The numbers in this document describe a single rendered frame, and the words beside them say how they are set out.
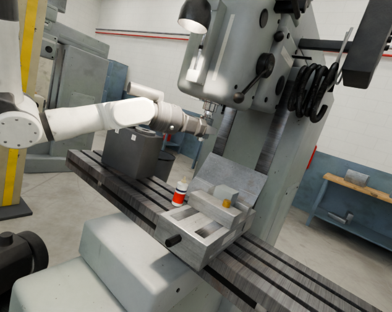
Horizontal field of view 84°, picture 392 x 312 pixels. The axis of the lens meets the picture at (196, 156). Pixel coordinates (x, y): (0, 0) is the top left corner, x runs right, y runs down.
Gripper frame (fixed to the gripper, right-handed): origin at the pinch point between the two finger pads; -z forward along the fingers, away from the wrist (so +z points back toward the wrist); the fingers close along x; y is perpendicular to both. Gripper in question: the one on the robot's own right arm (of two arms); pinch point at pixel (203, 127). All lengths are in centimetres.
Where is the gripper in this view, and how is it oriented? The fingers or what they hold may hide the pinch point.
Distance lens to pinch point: 73.2
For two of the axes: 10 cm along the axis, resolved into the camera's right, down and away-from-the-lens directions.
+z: -8.1, -1.3, -5.6
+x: -5.0, -3.2, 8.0
